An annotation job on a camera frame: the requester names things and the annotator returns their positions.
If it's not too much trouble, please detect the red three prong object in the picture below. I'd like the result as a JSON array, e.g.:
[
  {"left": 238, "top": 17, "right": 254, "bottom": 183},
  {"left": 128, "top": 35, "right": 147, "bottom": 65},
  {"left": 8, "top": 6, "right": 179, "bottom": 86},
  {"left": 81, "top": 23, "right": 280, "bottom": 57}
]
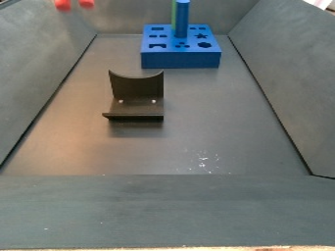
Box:
[{"left": 53, "top": 0, "right": 95, "bottom": 11}]

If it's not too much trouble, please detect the black curved fixture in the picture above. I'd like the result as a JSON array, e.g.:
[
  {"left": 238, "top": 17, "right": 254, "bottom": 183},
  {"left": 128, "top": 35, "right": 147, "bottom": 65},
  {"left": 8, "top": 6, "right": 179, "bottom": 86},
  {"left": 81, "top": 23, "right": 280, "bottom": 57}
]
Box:
[{"left": 101, "top": 71, "right": 164, "bottom": 121}]

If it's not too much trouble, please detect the blue shape sorter block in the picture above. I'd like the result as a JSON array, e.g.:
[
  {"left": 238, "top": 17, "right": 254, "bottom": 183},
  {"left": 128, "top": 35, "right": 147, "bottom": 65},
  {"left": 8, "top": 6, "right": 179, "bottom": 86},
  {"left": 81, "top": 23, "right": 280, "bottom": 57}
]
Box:
[{"left": 140, "top": 24, "right": 222, "bottom": 69}]

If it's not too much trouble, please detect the green cylinder peg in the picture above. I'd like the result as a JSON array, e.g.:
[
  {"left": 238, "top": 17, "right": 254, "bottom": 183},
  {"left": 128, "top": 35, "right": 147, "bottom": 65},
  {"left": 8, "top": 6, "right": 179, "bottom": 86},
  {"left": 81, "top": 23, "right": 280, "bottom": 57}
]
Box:
[{"left": 171, "top": 0, "right": 176, "bottom": 30}]

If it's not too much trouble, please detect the blue cylinder peg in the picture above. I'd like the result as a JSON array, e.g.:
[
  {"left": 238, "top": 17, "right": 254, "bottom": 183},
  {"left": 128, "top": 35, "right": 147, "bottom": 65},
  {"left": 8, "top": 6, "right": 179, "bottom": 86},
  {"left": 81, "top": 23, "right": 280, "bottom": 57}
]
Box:
[{"left": 175, "top": 0, "right": 189, "bottom": 38}]

